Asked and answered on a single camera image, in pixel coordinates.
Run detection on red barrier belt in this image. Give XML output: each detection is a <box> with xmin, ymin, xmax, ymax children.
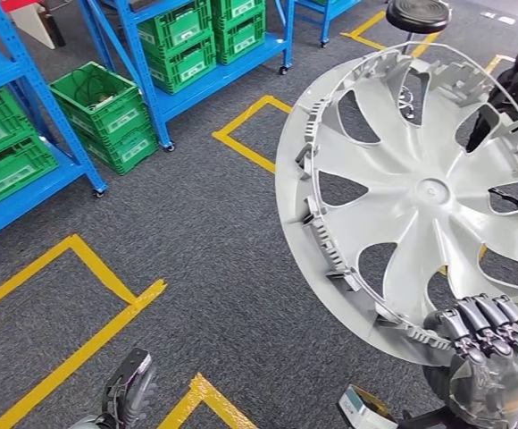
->
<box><xmin>0</xmin><ymin>0</ymin><xmax>41</xmax><ymax>25</ymax></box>

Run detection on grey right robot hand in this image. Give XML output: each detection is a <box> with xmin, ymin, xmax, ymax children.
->
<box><xmin>421</xmin><ymin>294</ymin><xmax>518</xmax><ymax>429</ymax></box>

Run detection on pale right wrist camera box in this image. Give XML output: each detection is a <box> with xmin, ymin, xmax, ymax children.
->
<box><xmin>338</xmin><ymin>384</ymin><xmax>399</xmax><ymax>429</ymax></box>

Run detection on black cable bundle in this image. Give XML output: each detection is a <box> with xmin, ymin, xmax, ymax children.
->
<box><xmin>72</xmin><ymin>68</ymin><xmax>108</xmax><ymax>111</ymax></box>

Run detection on blue metal shelf rack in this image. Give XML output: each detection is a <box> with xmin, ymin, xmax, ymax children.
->
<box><xmin>76</xmin><ymin>0</ymin><xmax>297</xmax><ymax>154</ymax></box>
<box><xmin>0</xmin><ymin>0</ymin><xmax>108</xmax><ymax>250</ymax></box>
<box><xmin>294</xmin><ymin>0</ymin><xmax>363</xmax><ymax>48</ymax></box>

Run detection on black round stool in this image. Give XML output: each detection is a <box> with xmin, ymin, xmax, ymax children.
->
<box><xmin>384</xmin><ymin>0</ymin><xmax>452</xmax><ymax>127</ymax></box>

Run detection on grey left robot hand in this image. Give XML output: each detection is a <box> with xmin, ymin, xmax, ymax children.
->
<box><xmin>101</xmin><ymin>348</ymin><xmax>158</xmax><ymax>429</ymax></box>

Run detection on grey plastic wheel cover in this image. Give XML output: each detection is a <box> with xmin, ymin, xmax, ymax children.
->
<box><xmin>275</xmin><ymin>41</ymin><xmax>518</xmax><ymax>368</ymax></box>

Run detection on white panel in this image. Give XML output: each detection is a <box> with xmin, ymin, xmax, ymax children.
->
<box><xmin>8</xmin><ymin>3</ymin><xmax>57</xmax><ymax>52</ymax></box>

